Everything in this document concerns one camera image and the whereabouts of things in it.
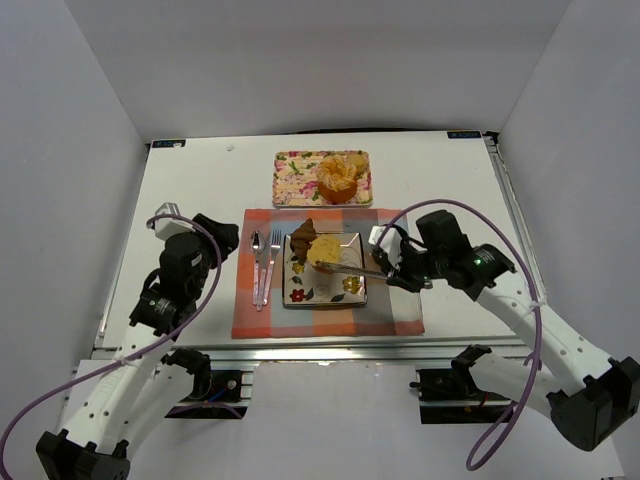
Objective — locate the brown chocolate croissant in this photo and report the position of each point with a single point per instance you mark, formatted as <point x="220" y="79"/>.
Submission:
<point x="301" y="240"/>

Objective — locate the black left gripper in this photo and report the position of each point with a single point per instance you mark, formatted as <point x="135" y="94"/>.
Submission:
<point x="215" y="235"/>

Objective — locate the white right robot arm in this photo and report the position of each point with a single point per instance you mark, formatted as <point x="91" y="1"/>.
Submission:
<point x="585" y="392"/>

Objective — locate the floral square ceramic plate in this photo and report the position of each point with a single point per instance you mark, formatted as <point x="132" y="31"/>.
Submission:
<point x="305" y="287"/>

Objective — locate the floral rectangular serving tray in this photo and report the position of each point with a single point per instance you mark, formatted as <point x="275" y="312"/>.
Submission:
<point x="294" y="183"/>

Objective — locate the checkered orange blue placemat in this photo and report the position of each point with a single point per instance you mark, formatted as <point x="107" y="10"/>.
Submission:
<point x="387" y="312"/>

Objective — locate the silver knife pink handle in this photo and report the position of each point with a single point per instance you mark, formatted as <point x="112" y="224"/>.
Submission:
<point x="263" y="273"/>

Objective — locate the round yellow sponge cake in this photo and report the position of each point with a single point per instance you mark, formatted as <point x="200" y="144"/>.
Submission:
<point x="326" y="248"/>

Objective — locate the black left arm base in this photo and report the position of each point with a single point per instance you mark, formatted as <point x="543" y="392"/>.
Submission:
<point x="223" y="395"/>

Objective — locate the orange coconut-crusted bun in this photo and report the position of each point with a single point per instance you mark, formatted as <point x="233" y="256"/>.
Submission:
<point x="336" y="179"/>

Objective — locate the silver spoon pink handle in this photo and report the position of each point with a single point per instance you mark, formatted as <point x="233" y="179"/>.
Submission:
<point x="257" y="247"/>

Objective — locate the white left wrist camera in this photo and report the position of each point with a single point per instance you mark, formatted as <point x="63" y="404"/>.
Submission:
<point x="165" y="228"/>

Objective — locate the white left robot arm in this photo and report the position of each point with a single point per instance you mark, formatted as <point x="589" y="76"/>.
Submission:
<point x="148" y="375"/>

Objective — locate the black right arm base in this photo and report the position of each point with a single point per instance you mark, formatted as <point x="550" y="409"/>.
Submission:
<point x="445" y="401"/>

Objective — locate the silver fork pink handle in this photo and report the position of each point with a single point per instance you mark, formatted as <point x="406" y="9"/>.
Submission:
<point x="275" y="247"/>

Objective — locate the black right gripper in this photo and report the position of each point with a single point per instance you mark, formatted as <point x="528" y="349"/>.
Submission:
<point x="403" y="265"/>

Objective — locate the small round beige bun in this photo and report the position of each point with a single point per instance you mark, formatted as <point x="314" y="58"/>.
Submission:
<point x="359" y="161"/>

